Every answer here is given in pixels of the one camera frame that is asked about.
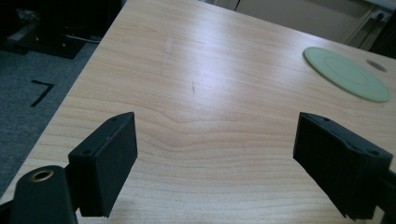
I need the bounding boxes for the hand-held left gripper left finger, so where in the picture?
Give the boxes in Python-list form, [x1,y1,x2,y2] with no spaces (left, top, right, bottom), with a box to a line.
[67,111,138,218]

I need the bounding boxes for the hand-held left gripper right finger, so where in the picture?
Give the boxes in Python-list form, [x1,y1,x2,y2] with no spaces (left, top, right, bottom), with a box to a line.
[292,112,394,221]

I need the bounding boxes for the green round mat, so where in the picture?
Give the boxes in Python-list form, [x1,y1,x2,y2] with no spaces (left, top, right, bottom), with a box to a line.
[303,47,393,104]

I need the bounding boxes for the black floor tape mark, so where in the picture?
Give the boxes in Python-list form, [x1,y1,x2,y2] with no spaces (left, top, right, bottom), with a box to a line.
[30,79,55,108]

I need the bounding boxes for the dark stand base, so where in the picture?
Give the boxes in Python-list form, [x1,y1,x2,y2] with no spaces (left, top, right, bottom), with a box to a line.
[0,7,104,60]

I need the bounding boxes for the white cable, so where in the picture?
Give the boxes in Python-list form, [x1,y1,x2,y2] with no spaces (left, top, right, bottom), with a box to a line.
[64,34,103,44]

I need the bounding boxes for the wall power socket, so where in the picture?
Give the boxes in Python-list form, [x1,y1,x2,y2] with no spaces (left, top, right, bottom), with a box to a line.
[372,9,389,23]

